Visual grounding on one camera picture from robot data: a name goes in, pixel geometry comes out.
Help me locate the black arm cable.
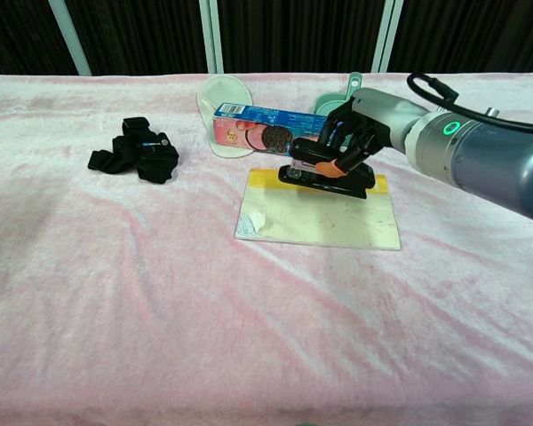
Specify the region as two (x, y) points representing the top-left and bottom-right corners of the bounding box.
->
(405, 71), (533, 135)

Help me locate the pale green slipper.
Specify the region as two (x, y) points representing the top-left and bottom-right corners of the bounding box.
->
(196, 74), (253, 160)

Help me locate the black stapler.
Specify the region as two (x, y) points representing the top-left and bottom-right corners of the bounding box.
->
(277, 137), (377, 200)

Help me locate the pink fluffy blanket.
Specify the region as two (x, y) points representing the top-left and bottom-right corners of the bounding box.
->
(0, 72), (533, 426)

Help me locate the yellow Lexicon notepad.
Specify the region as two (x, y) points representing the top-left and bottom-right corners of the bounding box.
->
(235, 168), (402, 252)

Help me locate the wide pale green frame post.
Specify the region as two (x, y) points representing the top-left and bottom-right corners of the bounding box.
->
(198, 0), (226, 75)

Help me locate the blue cookie box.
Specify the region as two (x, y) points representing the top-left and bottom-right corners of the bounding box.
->
(211, 102), (339, 159)

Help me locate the black strap harness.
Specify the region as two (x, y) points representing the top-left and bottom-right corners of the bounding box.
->
(86, 115), (180, 185)

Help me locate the slanted pale green frame post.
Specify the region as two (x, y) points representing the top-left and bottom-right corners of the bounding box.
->
(47, 0), (93, 77)

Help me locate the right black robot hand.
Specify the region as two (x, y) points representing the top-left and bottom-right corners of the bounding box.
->
(315, 86), (428, 178)

